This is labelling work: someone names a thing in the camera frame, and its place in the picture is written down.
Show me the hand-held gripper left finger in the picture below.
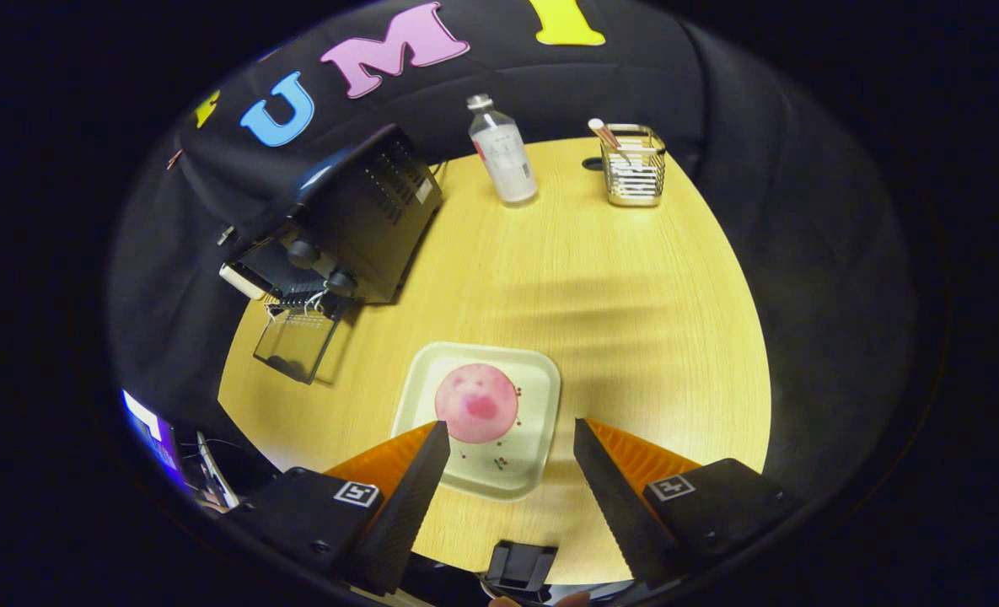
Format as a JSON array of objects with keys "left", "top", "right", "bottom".
[{"left": 228, "top": 420, "right": 451, "bottom": 597}]

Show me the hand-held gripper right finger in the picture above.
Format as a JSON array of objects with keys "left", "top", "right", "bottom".
[{"left": 573, "top": 417, "right": 806, "bottom": 591}]

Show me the pink round bun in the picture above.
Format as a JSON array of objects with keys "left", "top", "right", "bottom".
[{"left": 434, "top": 363, "right": 519, "bottom": 445}]

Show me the cream square plate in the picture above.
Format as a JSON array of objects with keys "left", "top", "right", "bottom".
[{"left": 390, "top": 341, "right": 562, "bottom": 502}]

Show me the black toaster oven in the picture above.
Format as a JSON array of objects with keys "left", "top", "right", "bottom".
[{"left": 217, "top": 124, "right": 443, "bottom": 386}]

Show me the small black stand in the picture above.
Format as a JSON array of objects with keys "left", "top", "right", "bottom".
[{"left": 484, "top": 540, "right": 559, "bottom": 601}]

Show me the lit display screen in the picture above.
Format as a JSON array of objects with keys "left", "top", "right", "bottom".
[{"left": 121, "top": 389, "right": 181, "bottom": 486}]

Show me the clear plastic bottle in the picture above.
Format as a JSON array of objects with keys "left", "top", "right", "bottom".
[{"left": 466, "top": 94, "right": 540, "bottom": 206}]

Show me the pen with white cap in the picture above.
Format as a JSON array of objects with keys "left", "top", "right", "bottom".
[{"left": 588, "top": 118, "right": 635, "bottom": 165}]

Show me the wire mesh pen holder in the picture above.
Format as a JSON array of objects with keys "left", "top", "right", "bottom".
[{"left": 599, "top": 124, "right": 667, "bottom": 208}]

